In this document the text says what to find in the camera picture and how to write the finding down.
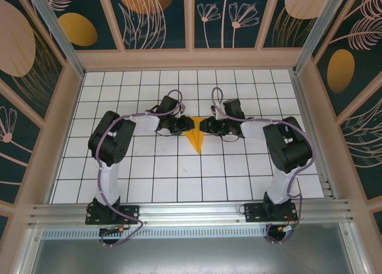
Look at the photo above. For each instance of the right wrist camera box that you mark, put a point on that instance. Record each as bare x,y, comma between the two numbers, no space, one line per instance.
218,113

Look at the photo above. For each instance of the orange oval fern wall panel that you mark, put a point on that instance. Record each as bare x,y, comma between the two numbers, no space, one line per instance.
340,71

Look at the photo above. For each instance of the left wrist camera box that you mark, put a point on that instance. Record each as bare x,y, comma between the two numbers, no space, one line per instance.
182,108

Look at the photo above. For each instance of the aluminium table edge rail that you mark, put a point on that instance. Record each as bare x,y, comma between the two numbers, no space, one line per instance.
305,107

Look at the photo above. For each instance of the yellow oval wall panel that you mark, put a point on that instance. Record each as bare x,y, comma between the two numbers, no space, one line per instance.
77,29

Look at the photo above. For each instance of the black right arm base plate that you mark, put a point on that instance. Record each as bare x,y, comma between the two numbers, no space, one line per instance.
253,212

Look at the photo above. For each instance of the aluminium mounting rail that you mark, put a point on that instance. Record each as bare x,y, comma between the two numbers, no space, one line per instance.
191,211

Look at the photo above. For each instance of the large pink disc wall panel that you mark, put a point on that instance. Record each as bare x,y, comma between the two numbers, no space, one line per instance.
18,47

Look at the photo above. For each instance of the orange disc white leaves panel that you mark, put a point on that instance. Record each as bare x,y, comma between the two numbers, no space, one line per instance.
143,5

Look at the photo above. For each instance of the pink disc gold stems panel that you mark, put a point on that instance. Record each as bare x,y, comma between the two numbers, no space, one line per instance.
298,2

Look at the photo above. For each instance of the grey metal sheet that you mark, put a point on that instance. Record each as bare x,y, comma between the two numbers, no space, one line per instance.
191,256

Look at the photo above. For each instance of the small black controller board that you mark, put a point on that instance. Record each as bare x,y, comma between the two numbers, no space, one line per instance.
112,230
288,228

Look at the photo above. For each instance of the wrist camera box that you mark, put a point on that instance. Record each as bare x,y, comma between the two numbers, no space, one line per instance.
218,113
182,108

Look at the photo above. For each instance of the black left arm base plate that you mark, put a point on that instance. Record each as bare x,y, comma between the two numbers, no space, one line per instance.
131,214

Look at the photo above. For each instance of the pink flowers wall panel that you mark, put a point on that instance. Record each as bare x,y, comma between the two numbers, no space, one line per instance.
218,35

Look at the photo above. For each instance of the pink fern leaves wall panel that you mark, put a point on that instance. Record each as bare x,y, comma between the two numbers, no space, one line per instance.
364,142

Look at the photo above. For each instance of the flower and stems wall panel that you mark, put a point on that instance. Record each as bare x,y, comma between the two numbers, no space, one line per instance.
12,154

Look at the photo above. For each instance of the yellow paper sheet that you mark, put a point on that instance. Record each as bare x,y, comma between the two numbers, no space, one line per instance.
197,139

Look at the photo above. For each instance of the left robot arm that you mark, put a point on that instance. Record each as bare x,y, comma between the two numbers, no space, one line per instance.
110,142

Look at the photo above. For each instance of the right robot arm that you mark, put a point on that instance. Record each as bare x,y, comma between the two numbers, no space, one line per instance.
289,148

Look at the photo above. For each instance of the aluminium frame post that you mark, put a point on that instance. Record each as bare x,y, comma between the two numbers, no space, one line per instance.
59,38
319,26
355,253
27,256

